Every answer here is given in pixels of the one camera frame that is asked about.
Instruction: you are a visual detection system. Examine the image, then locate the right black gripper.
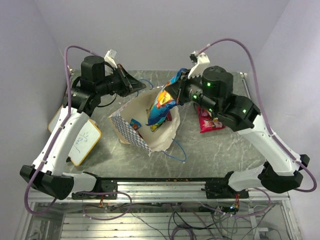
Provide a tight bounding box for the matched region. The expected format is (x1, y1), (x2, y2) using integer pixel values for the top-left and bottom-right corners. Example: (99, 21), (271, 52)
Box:
(165, 68), (220, 115)

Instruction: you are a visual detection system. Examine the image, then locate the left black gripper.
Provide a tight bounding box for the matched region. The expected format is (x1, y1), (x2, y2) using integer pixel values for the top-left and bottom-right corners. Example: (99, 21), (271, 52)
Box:
(97, 64), (147, 98)

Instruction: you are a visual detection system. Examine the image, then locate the blue snack bag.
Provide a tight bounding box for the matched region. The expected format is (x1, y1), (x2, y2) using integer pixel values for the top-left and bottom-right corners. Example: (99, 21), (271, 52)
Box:
(146, 68), (187, 132)

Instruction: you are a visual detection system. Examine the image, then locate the blue checkered paper bag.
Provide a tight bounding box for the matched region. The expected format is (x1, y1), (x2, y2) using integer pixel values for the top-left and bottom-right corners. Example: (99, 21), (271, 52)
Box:
(108, 86), (180, 154)

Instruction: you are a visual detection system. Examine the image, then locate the red chips bag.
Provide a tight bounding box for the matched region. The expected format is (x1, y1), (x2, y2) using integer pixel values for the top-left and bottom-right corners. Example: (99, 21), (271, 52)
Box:
(196, 106), (226, 134)

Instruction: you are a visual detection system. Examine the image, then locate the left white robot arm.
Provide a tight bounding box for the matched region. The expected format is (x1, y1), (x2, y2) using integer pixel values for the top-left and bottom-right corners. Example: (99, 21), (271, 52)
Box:
(19, 55), (146, 200)

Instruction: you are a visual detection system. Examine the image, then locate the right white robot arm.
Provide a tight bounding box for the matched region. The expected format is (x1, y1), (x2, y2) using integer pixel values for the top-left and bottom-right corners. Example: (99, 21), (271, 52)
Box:
(164, 66), (310, 198)

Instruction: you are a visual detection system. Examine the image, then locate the magenta candy packet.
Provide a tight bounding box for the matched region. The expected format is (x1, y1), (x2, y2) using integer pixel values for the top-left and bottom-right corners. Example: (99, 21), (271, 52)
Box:
(165, 111), (172, 122)

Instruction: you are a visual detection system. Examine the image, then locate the small orange blue packet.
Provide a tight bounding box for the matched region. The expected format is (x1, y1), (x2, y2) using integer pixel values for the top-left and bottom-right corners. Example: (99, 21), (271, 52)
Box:
(129, 118), (142, 131)

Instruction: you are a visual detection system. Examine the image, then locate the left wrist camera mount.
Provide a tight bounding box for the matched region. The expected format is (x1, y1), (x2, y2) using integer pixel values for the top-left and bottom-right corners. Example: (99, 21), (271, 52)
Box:
(104, 49), (118, 69)

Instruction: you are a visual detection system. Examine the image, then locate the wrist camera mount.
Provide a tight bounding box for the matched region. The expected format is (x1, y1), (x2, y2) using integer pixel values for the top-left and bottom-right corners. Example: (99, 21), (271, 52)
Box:
(187, 51), (210, 79)
(104, 49), (118, 69)

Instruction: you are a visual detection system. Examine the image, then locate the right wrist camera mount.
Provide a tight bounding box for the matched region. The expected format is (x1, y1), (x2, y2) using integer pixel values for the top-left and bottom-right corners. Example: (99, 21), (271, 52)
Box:
(187, 51), (210, 79)

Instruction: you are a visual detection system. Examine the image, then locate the small whiteboard yellow frame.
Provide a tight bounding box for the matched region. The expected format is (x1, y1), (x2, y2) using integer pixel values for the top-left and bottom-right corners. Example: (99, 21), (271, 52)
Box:
(47, 104), (102, 167)

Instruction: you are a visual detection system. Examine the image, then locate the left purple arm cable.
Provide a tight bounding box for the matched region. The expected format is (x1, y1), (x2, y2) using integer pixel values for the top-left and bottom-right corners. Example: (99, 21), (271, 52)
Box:
(23, 45), (106, 216)

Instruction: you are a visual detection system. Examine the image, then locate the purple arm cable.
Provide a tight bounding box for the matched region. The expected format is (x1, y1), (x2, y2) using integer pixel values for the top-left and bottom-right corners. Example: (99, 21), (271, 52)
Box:
(23, 45), (106, 216)
(197, 37), (318, 193)

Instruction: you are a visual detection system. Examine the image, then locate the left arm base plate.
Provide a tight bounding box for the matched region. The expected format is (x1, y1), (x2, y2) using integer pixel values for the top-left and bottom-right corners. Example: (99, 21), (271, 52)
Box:
(71, 179), (118, 200)

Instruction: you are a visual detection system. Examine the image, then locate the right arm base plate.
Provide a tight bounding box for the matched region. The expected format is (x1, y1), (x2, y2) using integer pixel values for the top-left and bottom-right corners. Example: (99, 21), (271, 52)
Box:
(201, 178), (249, 199)

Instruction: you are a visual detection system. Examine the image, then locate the aluminium frame rail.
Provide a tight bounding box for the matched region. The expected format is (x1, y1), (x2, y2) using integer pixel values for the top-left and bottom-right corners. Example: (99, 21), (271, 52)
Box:
(28, 181), (290, 203)

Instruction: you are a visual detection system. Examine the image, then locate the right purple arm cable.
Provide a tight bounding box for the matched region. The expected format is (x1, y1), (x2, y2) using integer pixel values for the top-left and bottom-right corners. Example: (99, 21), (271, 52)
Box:
(197, 37), (318, 193)

